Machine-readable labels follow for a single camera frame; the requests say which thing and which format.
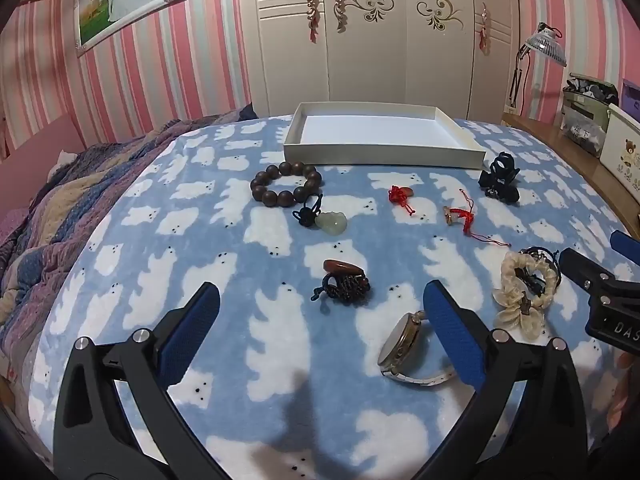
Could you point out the purple striped quilt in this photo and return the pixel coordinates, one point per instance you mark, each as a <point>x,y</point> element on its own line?
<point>65,210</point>

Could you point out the white wardrobe with gold ornaments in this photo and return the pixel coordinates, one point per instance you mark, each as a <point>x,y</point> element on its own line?
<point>390,60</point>

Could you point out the person's right hand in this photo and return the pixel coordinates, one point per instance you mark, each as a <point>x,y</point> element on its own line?
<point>626,385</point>

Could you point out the white box with bear print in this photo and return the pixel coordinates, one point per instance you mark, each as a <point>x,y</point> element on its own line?
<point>625,145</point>

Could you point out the white pillow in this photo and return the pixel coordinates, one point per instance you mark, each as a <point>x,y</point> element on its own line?
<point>64,157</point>

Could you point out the white wall socket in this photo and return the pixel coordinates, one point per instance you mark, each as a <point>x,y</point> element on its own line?
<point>511,109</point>

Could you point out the white cardboard box tray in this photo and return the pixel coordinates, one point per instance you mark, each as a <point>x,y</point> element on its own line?
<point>370,135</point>

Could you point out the brown stone dark knotted pendant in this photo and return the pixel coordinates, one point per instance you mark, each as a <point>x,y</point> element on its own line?
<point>342,269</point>

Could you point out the wooden desk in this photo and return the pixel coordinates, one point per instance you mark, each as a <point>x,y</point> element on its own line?
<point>565,152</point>

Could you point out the silver desk lamp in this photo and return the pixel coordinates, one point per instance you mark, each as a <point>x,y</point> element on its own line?
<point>547,42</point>

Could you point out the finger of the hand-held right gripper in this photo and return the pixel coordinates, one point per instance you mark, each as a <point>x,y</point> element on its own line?
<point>626,247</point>
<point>582,267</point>

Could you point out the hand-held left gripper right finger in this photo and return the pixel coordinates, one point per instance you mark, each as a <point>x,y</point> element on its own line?
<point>455,332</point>

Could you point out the red tassel charm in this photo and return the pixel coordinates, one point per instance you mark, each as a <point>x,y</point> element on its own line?
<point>484,40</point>
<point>313,34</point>

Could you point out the pink headboard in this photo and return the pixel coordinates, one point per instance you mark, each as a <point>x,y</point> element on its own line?
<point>35,135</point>

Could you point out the black hair claw clip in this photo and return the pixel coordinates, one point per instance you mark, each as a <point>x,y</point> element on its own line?
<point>497,175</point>

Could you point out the green storage bag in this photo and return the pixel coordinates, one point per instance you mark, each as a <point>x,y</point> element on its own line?
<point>585,110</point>

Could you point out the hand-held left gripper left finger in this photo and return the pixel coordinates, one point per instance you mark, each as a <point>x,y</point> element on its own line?
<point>192,332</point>

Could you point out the cream lace scrunchie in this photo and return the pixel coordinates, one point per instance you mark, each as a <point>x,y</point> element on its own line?
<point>515,297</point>

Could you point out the blue blanket with white bears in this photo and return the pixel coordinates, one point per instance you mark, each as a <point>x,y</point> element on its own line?
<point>280,360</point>

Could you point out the red knot agate pendant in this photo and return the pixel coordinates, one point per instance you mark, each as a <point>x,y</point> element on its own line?
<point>398,194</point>

